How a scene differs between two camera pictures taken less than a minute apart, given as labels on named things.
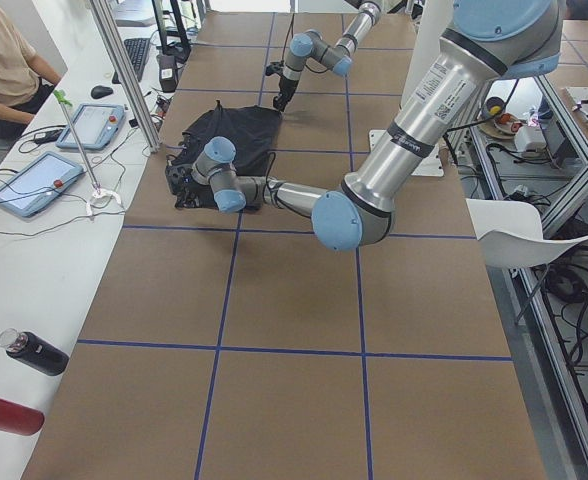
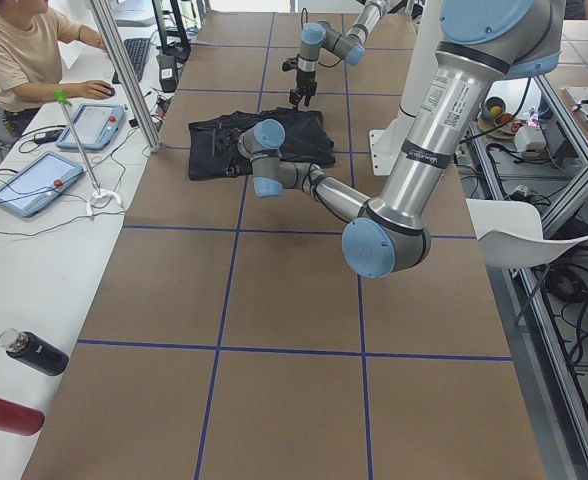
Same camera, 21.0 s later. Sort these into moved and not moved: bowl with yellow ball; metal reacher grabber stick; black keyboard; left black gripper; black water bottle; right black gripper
Moved: left black gripper; right black gripper
Not moved: black water bottle; black keyboard; bowl with yellow ball; metal reacher grabber stick
